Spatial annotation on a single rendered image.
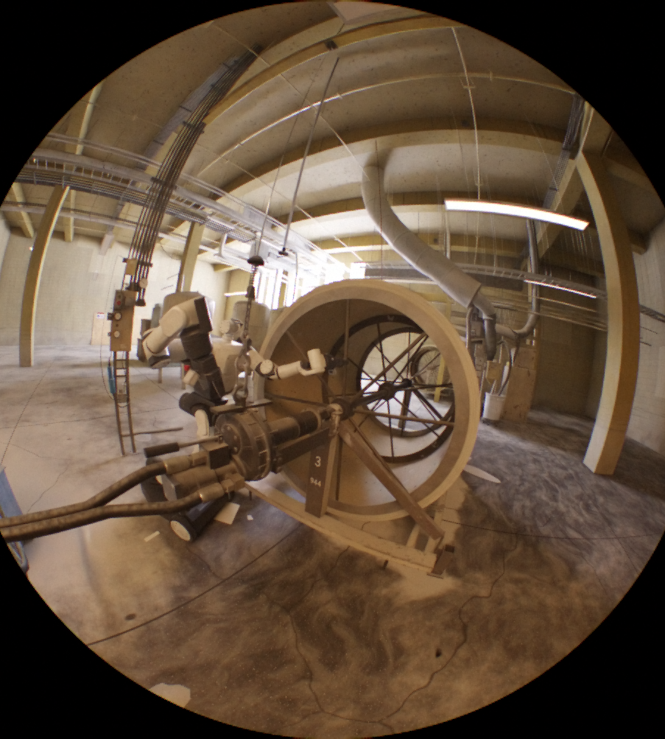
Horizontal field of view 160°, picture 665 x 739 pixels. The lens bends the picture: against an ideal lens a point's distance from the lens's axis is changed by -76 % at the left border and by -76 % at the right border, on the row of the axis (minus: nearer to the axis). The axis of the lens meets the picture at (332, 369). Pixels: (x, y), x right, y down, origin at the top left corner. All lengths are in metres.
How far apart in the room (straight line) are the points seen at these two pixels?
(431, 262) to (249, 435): 5.30
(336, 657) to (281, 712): 0.39
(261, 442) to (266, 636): 1.02
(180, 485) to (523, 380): 7.02
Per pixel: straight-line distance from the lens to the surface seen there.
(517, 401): 7.07
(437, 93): 6.24
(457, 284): 5.44
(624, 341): 4.78
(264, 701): 1.33
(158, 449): 0.74
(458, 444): 1.40
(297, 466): 2.11
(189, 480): 0.80
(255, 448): 0.80
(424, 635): 1.53
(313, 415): 1.18
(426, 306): 1.37
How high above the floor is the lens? 1.32
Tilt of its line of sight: 6 degrees down
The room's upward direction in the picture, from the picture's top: 7 degrees clockwise
